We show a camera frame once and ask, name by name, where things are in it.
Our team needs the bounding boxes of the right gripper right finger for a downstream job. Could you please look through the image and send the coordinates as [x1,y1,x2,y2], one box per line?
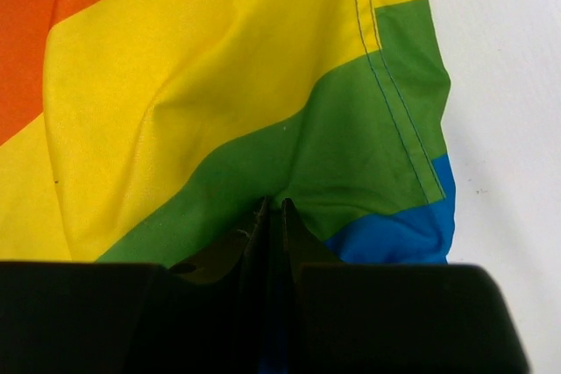
[280,200,530,373]

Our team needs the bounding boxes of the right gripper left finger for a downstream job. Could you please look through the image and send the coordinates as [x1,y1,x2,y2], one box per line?
[1,199,269,373]

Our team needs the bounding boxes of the rainbow striped shorts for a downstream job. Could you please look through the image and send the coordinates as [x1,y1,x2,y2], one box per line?
[0,0,457,374]

